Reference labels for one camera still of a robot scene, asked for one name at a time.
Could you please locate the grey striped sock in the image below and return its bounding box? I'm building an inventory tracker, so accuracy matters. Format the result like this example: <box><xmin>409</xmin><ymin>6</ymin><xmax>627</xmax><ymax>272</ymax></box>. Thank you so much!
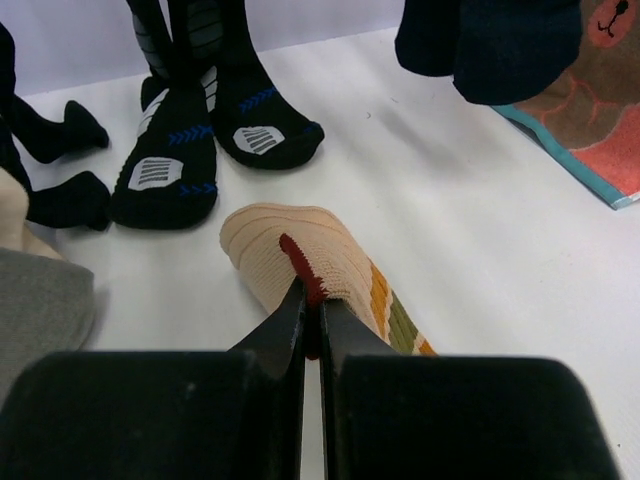
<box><xmin>1</xmin><ymin>248</ymin><xmax>96</xmax><ymax>398</ymax></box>

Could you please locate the beige brown striped sock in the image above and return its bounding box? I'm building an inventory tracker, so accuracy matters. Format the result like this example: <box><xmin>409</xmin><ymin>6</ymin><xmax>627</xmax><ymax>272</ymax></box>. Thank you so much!
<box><xmin>0</xmin><ymin>169</ymin><xmax>63</xmax><ymax>260</ymax></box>

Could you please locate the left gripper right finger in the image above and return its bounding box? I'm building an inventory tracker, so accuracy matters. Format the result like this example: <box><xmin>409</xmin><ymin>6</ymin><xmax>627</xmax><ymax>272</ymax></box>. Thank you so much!
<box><xmin>320</xmin><ymin>300</ymin><xmax>405</xmax><ymax>375</ymax></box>

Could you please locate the orange bear towel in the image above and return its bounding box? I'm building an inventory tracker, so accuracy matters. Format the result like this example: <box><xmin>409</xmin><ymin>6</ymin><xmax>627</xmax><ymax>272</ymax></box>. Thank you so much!
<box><xmin>495</xmin><ymin>0</ymin><xmax>639</xmax><ymax>210</ymax></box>

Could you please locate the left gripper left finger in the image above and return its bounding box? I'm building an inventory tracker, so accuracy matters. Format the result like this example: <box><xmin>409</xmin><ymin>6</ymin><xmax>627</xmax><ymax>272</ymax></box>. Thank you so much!
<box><xmin>231</xmin><ymin>278</ymin><xmax>306</xmax><ymax>379</ymax></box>

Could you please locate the black blue sport sock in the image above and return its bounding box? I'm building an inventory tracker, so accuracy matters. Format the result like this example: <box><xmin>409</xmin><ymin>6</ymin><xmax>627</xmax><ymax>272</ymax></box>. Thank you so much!
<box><xmin>183</xmin><ymin>1</ymin><xmax>325</xmax><ymax>171</ymax></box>
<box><xmin>108</xmin><ymin>1</ymin><xmax>218</xmax><ymax>230</ymax></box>

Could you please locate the red beige striped sock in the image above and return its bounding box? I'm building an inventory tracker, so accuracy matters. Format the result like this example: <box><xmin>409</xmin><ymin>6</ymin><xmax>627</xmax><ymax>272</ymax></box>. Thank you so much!
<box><xmin>220</xmin><ymin>203</ymin><xmax>436</xmax><ymax>356</ymax></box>

